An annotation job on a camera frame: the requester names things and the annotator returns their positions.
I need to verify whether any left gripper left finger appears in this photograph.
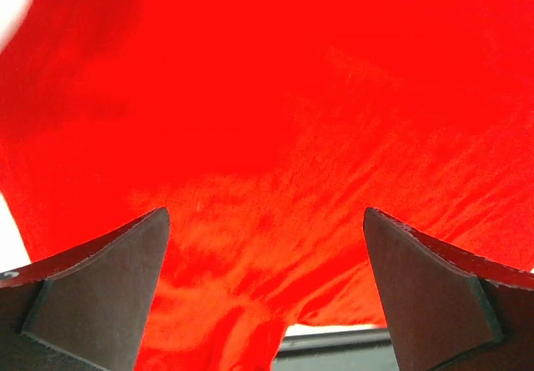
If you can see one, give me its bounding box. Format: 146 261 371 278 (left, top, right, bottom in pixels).
1 208 170 370

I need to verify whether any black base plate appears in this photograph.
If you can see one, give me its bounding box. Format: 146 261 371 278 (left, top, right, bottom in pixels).
272 328 399 371

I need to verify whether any red t-shirt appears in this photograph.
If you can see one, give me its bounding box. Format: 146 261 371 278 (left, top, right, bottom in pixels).
1 0 533 370

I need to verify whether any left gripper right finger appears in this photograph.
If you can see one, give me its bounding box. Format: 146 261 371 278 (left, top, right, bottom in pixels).
363 208 533 370

